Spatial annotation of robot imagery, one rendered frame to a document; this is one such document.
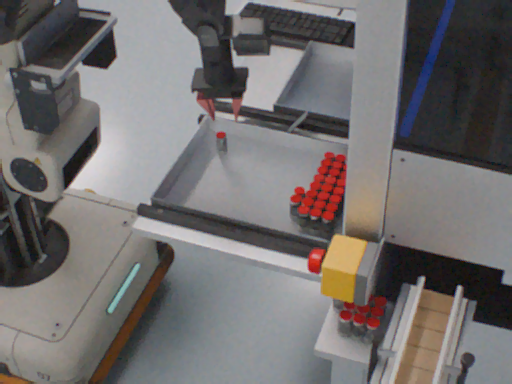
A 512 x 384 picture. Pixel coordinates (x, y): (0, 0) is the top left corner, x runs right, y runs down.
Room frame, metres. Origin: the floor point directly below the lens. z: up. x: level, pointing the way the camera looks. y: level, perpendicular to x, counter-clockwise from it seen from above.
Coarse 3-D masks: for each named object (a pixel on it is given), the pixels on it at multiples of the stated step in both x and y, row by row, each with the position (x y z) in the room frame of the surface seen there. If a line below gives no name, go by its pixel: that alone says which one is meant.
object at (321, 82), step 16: (320, 48) 1.58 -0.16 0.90; (336, 48) 1.56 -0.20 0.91; (304, 64) 1.54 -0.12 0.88; (320, 64) 1.54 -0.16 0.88; (336, 64) 1.54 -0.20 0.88; (352, 64) 1.54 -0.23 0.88; (288, 80) 1.43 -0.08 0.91; (304, 80) 1.48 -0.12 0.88; (320, 80) 1.48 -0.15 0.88; (336, 80) 1.47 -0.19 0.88; (352, 80) 1.47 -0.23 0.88; (288, 96) 1.42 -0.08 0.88; (304, 96) 1.42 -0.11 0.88; (320, 96) 1.42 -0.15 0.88; (336, 96) 1.41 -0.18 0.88; (288, 112) 1.34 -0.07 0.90; (304, 112) 1.32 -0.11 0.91; (320, 112) 1.32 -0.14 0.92; (336, 112) 1.36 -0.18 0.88
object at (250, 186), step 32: (224, 128) 1.30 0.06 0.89; (256, 128) 1.27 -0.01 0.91; (192, 160) 1.22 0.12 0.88; (224, 160) 1.21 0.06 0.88; (256, 160) 1.21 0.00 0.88; (288, 160) 1.21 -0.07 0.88; (320, 160) 1.20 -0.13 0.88; (160, 192) 1.11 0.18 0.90; (192, 192) 1.12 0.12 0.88; (224, 192) 1.12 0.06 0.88; (256, 192) 1.12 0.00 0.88; (288, 192) 1.11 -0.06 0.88; (256, 224) 1.00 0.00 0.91; (288, 224) 1.03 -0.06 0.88
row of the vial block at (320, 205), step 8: (336, 160) 1.15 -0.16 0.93; (344, 160) 1.15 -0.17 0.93; (336, 168) 1.13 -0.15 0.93; (336, 176) 1.11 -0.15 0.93; (328, 184) 1.08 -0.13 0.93; (336, 184) 1.11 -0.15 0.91; (320, 192) 1.06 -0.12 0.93; (328, 192) 1.06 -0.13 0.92; (320, 200) 1.04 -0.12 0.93; (328, 200) 1.05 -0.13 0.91; (320, 208) 1.02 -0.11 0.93; (312, 216) 1.00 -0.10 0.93; (320, 216) 1.01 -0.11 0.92; (312, 224) 1.00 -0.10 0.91; (320, 224) 1.00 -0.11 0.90; (312, 232) 1.00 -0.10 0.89
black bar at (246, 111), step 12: (216, 108) 1.38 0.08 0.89; (228, 108) 1.37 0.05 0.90; (240, 108) 1.36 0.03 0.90; (252, 108) 1.36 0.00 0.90; (264, 120) 1.34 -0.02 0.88; (276, 120) 1.33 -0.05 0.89; (288, 120) 1.32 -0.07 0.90; (312, 120) 1.31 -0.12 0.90; (324, 132) 1.29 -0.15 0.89; (336, 132) 1.28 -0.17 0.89; (348, 132) 1.27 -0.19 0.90
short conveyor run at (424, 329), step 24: (408, 288) 0.82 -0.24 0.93; (408, 312) 0.75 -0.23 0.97; (432, 312) 0.77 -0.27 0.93; (456, 312) 0.74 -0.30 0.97; (408, 336) 0.73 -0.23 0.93; (432, 336) 0.73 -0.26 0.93; (456, 336) 0.72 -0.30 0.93; (384, 360) 0.69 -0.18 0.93; (408, 360) 0.69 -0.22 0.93; (432, 360) 0.68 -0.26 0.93; (456, 360) 0.68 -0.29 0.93
